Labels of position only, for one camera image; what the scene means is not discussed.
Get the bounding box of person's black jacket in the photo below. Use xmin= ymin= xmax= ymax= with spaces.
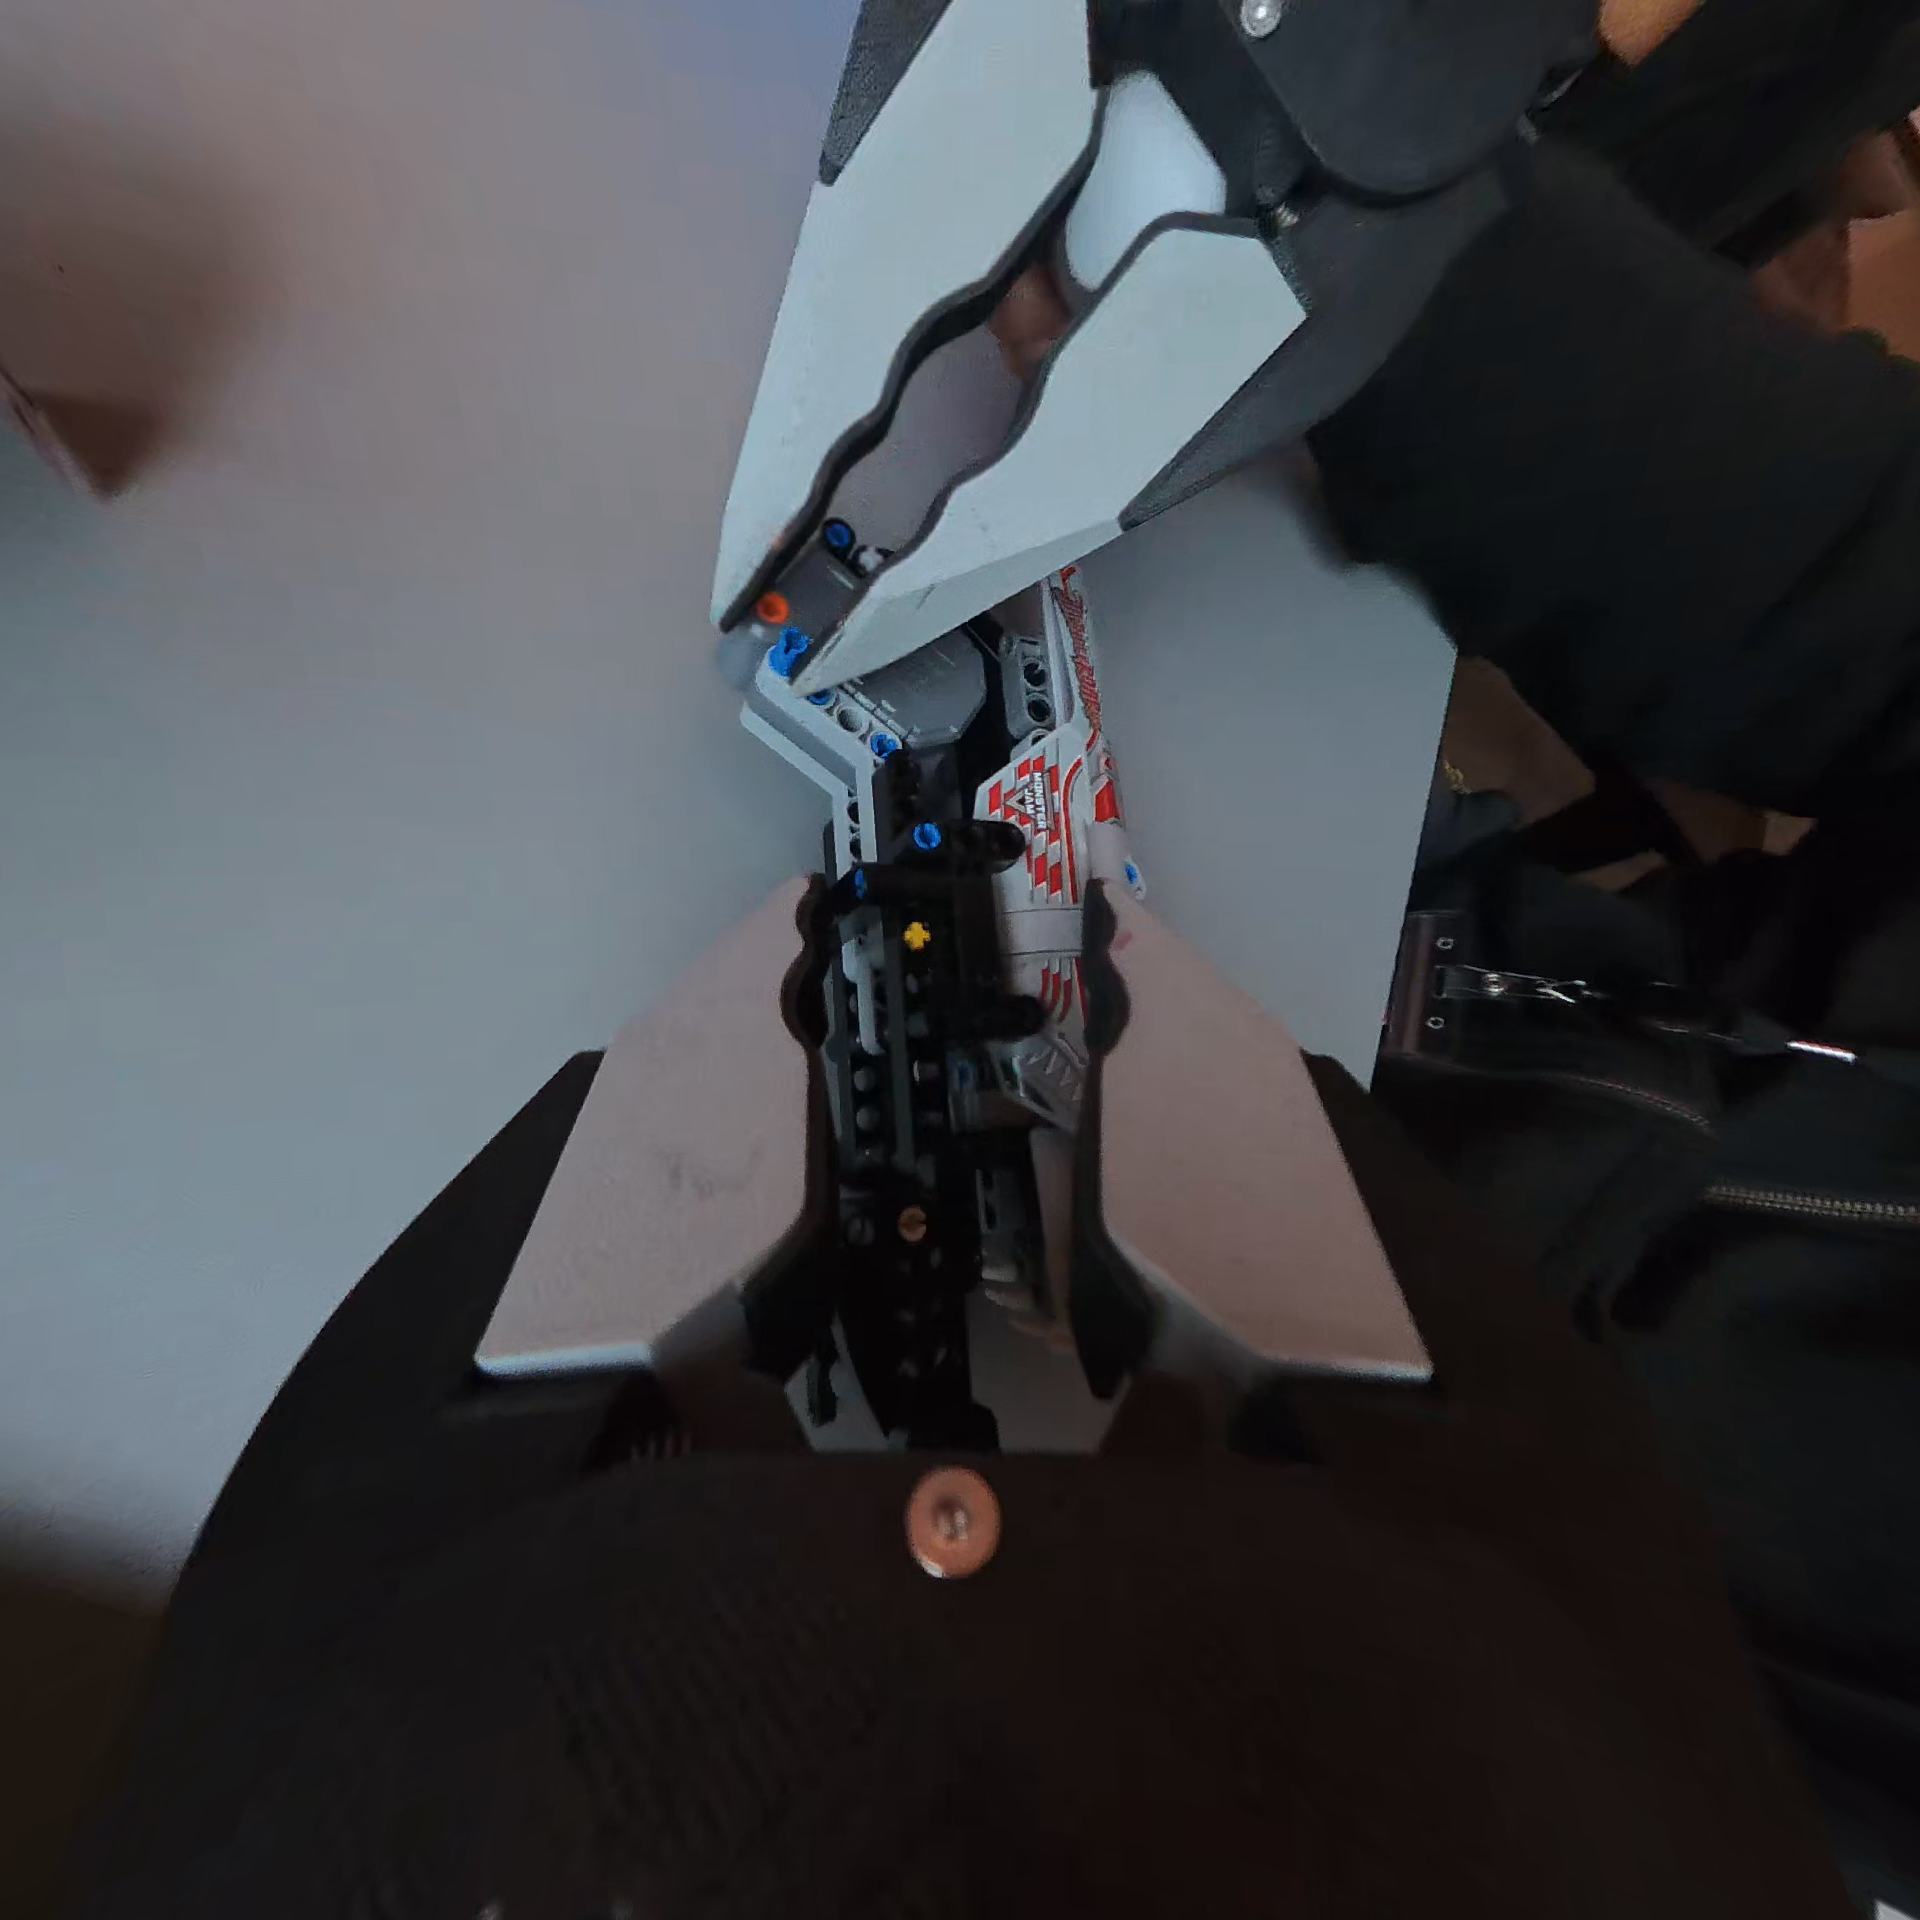
xmin=1372 ymin=749 xmax=1920 ymax=1920

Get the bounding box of red white id badge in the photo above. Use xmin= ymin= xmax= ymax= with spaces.
xmin=1380 ymin=906 xmax=1470 ymax=1065

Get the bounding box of grey red lego vehicle model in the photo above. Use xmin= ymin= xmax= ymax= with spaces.
xmin=718 ymin=517 xmax=1150 ymax=1455

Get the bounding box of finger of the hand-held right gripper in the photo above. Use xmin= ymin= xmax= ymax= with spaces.
xmin=809 ymin=216 xmax=1314 ymax=700
xmin=710 ymin=0 xmax=1113 ymax=636

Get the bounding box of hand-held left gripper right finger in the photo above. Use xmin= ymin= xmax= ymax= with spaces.
xmin=1073 ymin=882 xmax=1434 ymax=1397

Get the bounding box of black lego set box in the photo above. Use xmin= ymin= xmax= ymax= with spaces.
xmin=0 ymin=358 xmax=168 ymax=501

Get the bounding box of person's right hand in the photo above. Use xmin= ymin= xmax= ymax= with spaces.
xmin=998 ymin=268 xmax=1073 ymax=378

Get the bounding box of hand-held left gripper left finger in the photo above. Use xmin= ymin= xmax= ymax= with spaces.
xmin=478 ymin=873 xmax=842 ymax=1382

